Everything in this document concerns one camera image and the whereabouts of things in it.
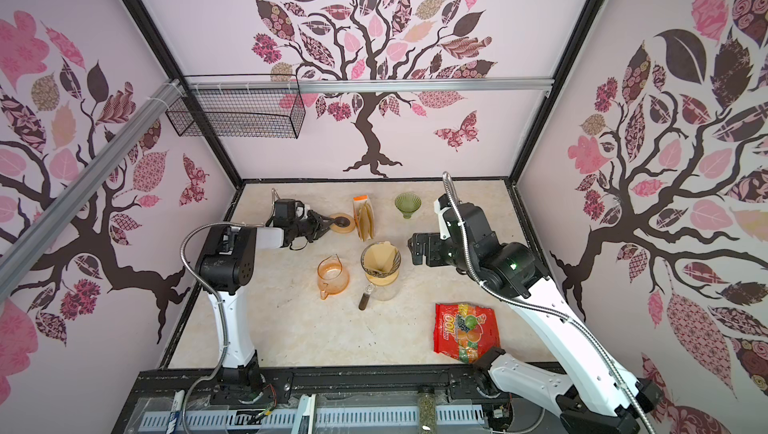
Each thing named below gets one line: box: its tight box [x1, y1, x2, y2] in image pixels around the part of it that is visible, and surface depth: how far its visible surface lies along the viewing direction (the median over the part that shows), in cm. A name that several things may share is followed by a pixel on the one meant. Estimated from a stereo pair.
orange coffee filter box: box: [353, 195, 375, 242], surface depth 102 cm
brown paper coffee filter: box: [364, 241, 398, 273], surface depth 81 cm
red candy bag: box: [433, 303, 500, 363], surface depth 81 cm
